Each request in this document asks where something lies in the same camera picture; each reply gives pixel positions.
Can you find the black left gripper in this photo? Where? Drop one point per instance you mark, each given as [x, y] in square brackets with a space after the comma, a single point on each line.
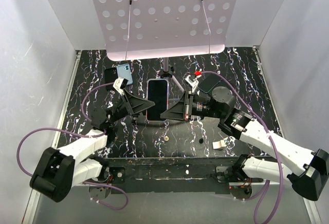
[133, 105]

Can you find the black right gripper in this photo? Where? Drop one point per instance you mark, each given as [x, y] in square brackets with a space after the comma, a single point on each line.
[179, 111]

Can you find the clear pink phone case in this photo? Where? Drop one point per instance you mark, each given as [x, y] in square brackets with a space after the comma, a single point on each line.
[168, 90]

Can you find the light blue phone case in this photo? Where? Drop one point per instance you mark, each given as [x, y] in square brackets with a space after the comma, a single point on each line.
[124, 71]

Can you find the black smartphone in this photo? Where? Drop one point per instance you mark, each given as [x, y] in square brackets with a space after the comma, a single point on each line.
[210, 82]

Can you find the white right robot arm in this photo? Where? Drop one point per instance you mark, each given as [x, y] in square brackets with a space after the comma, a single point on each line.
[304, 169]

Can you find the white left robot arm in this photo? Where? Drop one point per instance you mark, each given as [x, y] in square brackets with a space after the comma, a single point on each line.
[58, 170]

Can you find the black phone beside blue case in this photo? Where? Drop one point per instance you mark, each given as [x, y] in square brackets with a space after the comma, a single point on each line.
[110, 75]

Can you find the small white beige block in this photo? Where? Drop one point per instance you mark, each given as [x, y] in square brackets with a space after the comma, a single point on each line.
[219, 145]

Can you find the white perforated music stand desk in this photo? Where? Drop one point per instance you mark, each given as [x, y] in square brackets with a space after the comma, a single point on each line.
[145, 29]

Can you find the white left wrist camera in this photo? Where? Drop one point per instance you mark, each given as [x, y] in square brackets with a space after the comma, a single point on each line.
[120, 84]

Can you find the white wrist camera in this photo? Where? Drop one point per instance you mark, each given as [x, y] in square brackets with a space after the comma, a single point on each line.
[192, 80]
[120, 84]

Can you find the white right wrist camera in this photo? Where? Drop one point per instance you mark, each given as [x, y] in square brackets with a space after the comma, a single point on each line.
[192, 80]

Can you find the black metal base plate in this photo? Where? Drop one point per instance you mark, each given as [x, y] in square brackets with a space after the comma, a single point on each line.
[177, 174]

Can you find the aluminium frame rail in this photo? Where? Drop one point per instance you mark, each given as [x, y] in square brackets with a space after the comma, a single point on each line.
[34, 195]

